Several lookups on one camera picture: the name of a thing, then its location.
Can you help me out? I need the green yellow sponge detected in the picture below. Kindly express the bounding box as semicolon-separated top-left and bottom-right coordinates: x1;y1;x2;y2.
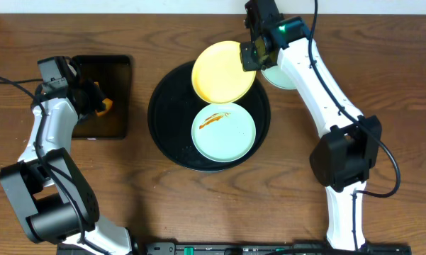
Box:
94;81;113;117

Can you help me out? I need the light green plate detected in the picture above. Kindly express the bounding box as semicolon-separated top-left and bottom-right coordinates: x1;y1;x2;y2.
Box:
262;66;296;90
191;103;257;163

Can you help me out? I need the yellow plate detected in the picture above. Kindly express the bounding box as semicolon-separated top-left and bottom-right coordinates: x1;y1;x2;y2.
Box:
191;41;256;104

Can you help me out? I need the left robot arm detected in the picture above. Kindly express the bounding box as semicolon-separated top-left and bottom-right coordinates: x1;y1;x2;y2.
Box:
0;80;133;254

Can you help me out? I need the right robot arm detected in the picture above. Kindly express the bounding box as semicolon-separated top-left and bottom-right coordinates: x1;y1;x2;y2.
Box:
240;14;382;251

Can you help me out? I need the black rectangular water tray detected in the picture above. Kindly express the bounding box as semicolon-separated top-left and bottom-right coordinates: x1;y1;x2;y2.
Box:
72;55;133;140

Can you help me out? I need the round black tray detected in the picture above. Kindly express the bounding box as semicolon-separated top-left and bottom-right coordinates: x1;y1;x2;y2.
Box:
147;61;271;172

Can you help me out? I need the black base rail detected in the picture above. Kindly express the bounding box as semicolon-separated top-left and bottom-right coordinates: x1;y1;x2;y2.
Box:
55;241;412;255

